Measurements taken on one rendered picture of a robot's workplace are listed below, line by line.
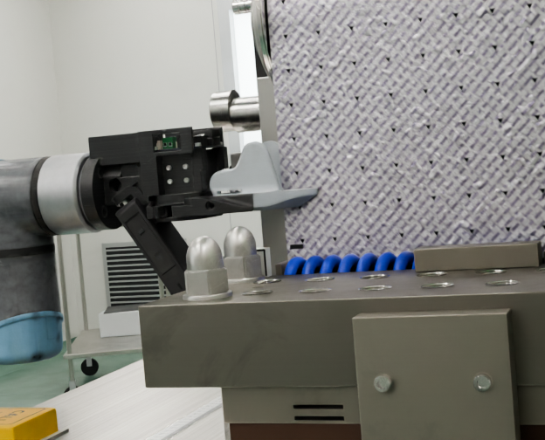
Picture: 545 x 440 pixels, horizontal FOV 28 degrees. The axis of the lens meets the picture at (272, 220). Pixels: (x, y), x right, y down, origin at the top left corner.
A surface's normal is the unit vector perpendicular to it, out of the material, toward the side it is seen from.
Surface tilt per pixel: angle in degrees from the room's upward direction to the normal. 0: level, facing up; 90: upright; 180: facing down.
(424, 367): 90
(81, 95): 90
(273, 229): 90
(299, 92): 90
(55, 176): 61
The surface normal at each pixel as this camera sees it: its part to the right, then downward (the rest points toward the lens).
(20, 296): 0.24, 0.03
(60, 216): -0.26, 0.54
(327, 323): -0.34, 0.07
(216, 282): 0.64, -0.01
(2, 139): 0.94, -0.06
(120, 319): -0.07, 0.06
